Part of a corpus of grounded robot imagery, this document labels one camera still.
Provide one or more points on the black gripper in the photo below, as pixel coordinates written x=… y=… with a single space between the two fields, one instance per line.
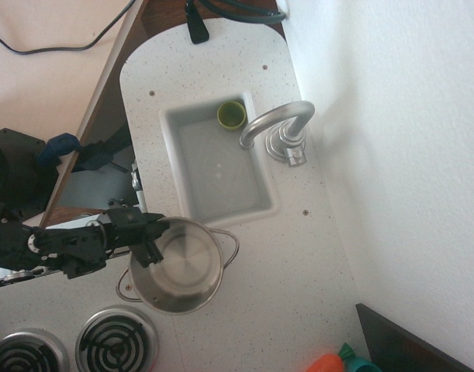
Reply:
x=129 y=226

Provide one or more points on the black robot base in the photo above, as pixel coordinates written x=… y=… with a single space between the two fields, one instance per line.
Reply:
x=25 y=185

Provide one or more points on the silver toy faucet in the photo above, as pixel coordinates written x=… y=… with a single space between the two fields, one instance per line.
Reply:
x=285 y=138

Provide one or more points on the teal plastic cup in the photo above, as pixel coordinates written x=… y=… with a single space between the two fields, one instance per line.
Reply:
x=354 y=363

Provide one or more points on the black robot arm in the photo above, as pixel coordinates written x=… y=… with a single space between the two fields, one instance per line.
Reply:
x=83 y=250

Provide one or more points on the green plastic cup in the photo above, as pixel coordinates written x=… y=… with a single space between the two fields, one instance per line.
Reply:
x=231 y=115

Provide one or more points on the stove burner coil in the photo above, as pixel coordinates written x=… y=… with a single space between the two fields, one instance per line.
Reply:
x=33 y=350
x=117 y=339

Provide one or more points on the dark board corner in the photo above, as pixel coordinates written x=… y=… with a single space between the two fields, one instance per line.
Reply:
x=392 y=348

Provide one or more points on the silver stove knob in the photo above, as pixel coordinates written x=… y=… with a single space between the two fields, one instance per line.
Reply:
x=17 y=277

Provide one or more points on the blue clamp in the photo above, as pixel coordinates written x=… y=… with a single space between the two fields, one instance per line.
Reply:
x=57 y=147

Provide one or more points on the stainless steel pot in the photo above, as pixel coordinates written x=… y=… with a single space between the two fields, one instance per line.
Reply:
x=194 y=259

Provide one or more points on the left stove burner coil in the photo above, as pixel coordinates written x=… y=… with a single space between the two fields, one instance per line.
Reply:
x=33 y=350

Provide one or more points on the grey sink basin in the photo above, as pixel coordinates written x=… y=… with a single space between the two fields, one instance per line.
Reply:
x=217 y=183

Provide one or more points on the orange toy carrot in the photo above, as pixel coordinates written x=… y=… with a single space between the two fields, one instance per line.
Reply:
x=328 y=363

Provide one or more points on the right stove burner coil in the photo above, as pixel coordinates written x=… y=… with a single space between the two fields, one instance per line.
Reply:
x=117 y=339

